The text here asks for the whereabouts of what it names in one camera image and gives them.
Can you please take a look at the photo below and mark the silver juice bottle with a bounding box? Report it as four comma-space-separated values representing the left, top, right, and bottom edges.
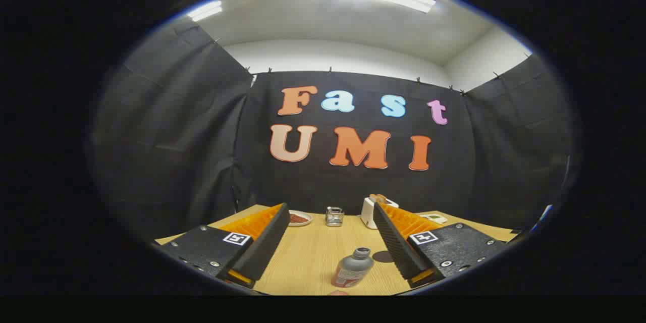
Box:
331, 247, 374, 288

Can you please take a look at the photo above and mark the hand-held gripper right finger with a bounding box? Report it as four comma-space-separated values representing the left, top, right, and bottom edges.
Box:
372, 202, 507, 289

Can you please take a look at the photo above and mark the small ceiling light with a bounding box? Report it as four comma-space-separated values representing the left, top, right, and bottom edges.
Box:
187, 0, 224, 22

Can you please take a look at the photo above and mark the black backdrop cloth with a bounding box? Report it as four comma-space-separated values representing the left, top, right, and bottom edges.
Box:
91, 20, 576, 243

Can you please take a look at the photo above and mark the white round plate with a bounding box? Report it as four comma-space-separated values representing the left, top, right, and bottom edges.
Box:
288, 210, 313, 227

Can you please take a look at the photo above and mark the wooden table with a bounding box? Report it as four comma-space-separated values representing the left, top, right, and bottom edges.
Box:
154, 204, 518, 296

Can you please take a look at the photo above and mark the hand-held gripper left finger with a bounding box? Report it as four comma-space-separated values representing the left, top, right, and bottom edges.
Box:
159, 203, 291, 289

